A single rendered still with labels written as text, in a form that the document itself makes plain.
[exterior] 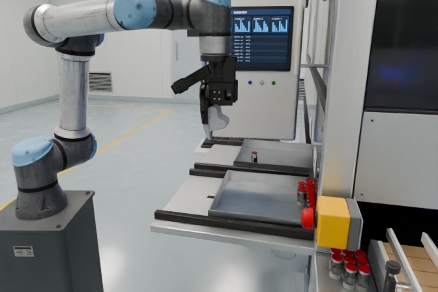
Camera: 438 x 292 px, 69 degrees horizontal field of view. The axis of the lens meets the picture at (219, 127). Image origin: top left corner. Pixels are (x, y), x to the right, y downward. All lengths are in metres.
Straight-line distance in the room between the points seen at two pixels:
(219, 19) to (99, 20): 0.26
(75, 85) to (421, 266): 1.01
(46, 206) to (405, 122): 1.02
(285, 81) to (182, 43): 5.02
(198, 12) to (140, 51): 6.21
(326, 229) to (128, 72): 6.67
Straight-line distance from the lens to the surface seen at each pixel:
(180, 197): 0.98
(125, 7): 0.70
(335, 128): 0.67
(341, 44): 0.64
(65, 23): 0.88
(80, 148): 1.20
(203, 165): 1.16
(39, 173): 1.14
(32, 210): 1.18
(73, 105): 1.14
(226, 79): 0.77
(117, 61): 7.23
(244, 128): 1.74
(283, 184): 1.06
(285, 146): 1.37
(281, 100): 1.70
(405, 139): 0.70
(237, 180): 1.07
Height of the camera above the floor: 1.34
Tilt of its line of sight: 16 degrees down
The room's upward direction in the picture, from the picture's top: straight up
